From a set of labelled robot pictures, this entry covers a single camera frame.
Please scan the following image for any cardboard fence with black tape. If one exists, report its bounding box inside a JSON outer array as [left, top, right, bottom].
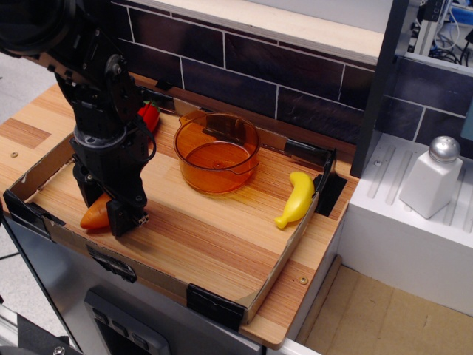
[[1, 86, 358, 343]]

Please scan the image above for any dark grey vertical post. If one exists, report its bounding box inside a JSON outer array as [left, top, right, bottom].
[[350, 1, 409, 178]]

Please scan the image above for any light wooden shelf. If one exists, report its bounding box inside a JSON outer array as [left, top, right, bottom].
[[129, 1, 384, 66]]

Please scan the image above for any white toy sink drainboard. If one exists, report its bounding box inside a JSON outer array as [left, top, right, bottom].
[[338, 134, 472, 315]]

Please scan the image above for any orange plastic toy carrot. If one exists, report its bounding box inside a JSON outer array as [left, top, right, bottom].
[[80, 193, 111, 229]]

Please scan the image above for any white salt shaker metal cap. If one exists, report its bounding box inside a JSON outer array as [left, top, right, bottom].
[[399, 135, 463, 219]]

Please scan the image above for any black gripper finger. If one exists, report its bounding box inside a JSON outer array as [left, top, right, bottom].
[[73, 164, 105, 207], [106, 199, 149, 237]]

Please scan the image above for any red plastic toy chili pepper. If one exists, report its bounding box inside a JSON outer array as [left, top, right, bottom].
[[138, 101, 160, 133]]

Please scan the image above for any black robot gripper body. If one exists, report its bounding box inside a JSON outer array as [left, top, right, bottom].
[[69, 128, 149, 207]]

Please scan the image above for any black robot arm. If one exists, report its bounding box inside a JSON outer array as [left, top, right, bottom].
[[1, 1, 156, 237]]

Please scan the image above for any grey toy oven front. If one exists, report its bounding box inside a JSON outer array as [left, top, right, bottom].
[[84, 290, 171, 355]]

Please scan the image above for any transparent orange plastic pot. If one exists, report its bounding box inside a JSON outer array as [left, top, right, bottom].
[[174, 110, 260, 194]]

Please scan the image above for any yellow plastic toy banana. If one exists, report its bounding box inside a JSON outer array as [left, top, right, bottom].
[[274, 172, 315, 229]]

